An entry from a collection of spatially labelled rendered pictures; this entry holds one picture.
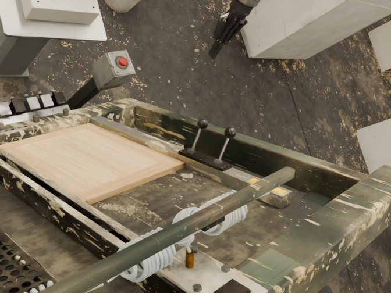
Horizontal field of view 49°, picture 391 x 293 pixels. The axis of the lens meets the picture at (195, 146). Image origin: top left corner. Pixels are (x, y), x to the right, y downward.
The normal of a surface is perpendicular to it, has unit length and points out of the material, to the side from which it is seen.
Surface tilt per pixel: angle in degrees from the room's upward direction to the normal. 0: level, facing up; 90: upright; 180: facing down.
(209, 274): 56
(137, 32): 0
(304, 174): 90
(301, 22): 90
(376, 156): 90
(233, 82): 0
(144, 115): 90
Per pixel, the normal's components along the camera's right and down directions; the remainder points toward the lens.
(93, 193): 0.03, -0.93
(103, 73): -0.70, 0.25
